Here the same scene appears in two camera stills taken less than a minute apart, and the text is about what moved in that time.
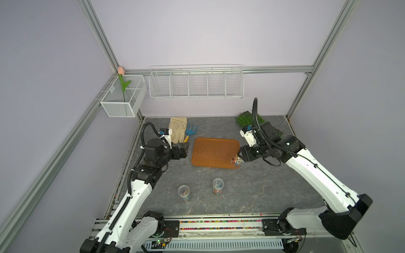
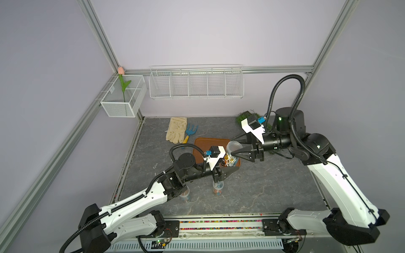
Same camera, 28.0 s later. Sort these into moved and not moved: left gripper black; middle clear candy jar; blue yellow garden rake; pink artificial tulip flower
Moved: left gripper black
Not moved: blue yellow garden rake; middle clear candy jar; pink artificial tulip flower
